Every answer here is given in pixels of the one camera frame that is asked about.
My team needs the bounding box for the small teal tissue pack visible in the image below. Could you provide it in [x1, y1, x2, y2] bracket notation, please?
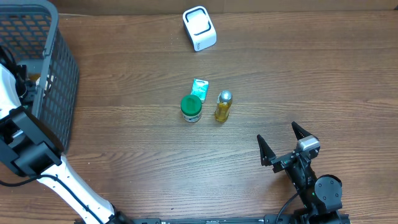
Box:
[191, 79, 209, 103]

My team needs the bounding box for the white barcode scanner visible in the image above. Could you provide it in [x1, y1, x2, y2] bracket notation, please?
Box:
[182, 6, 217, 52]

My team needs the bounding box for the green lid jar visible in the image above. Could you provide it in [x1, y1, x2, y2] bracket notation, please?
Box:
[180, 95, 202, 123]

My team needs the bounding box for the yellow drink bottle silver cap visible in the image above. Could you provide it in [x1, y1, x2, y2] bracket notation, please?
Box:
[215, 90, 233, 122]

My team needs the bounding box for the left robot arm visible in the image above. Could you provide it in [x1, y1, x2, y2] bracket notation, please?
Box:
[1, 49, 132, 223]

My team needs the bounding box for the brown nut pouch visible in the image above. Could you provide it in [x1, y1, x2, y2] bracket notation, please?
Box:
[29, 73, 52, 90]

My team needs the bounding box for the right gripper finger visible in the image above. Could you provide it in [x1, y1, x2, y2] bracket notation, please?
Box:
[257, 134, 276, 166]
[292, 121, 312, 140]

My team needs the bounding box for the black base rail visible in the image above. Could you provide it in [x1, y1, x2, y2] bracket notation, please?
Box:
[74, 213, 351, 224]

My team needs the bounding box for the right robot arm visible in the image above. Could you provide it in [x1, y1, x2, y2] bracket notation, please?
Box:
[257, 122, 350, 223]

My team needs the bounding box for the grey plastic shopping basket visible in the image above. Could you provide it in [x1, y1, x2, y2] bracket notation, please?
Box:
[1, 1, 80, 149]

